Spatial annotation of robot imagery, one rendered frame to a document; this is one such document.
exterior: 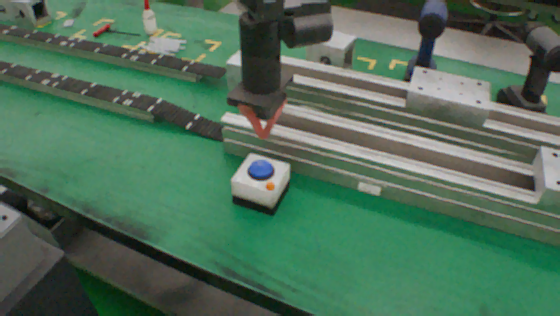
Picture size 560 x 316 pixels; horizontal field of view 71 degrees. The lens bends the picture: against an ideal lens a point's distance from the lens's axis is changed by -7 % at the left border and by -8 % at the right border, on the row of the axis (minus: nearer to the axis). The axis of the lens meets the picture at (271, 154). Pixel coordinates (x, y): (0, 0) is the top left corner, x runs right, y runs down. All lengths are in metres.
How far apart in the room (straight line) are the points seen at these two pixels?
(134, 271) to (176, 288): 0.16
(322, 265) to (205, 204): 0.24
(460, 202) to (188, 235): 0.47
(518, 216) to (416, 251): 0.19
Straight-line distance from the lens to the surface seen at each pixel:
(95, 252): 1.50
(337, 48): 1.07
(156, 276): 1.38
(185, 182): 0.82
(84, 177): 0.89
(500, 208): 0.78
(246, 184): 0.71
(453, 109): 0.88
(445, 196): 0.77
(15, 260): 0.74
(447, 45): 2.83
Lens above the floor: 1.34
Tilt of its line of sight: 40 degrees down
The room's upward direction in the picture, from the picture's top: straight up
